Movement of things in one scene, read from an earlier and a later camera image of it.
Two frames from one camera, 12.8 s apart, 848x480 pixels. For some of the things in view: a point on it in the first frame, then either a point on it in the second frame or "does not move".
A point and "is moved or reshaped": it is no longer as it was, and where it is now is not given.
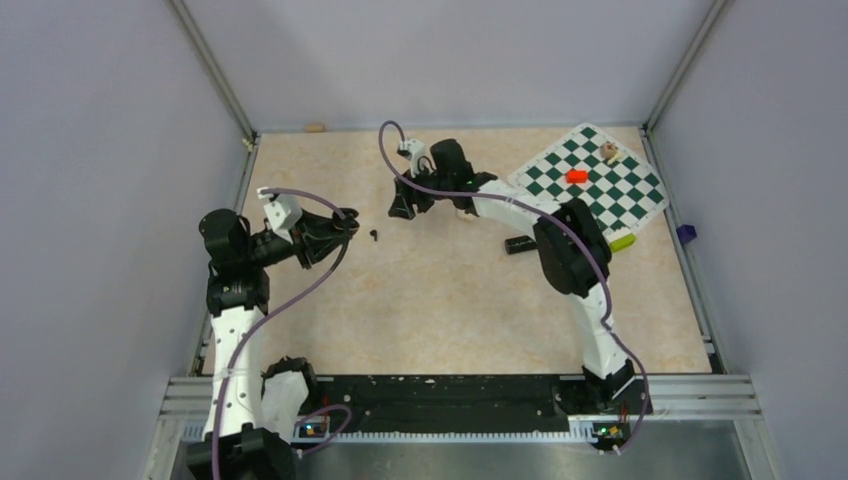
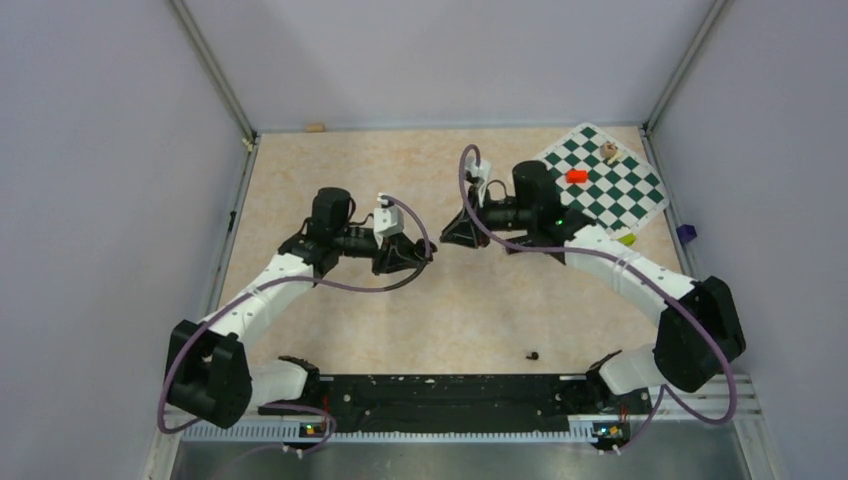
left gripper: x=321 y=234 to x=398 y=253
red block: x=577 y=176 does not move
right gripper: x=406 y=194 to x=465 y=231
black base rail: x=388 y=404 does not move
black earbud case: x=353 y=226 is moved or reshaped
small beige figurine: x=610 y=150 does not move
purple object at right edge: x=686 y=233 does not move
